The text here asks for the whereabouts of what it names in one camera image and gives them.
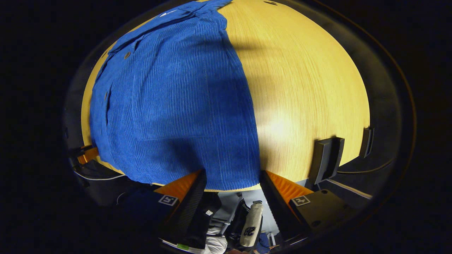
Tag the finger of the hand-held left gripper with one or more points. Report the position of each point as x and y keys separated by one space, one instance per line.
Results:
x=88 y=155

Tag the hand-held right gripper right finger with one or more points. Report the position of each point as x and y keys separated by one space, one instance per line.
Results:
x=273 y=204

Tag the white drink bottle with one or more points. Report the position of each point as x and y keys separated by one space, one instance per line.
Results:
x=252 y=218

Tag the large black table clamp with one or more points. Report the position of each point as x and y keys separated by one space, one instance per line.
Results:
x=326 y=158

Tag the small black table clamp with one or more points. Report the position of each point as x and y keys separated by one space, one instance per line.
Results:
x=366 y=141

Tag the white cloth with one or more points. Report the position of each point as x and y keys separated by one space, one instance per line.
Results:
x=216 y=243

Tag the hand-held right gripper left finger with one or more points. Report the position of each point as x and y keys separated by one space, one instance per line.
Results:
x=187 y=211

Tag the black backpack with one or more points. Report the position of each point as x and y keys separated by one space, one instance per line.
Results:
x=212 y=204

